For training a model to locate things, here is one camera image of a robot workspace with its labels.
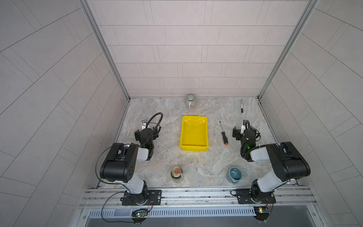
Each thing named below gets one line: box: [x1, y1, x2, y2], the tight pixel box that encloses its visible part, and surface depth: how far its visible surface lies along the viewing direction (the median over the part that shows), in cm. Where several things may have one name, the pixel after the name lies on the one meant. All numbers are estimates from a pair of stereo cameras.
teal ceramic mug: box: [228, 166, 243, 183], surface depth 77 cm
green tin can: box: [170, 165, 183, 182], surface depth 71 cm
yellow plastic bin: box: [180, 115, 209, 152], surface depth 93 cm
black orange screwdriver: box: [219, 121, 229, 146], surface depth 92 cm
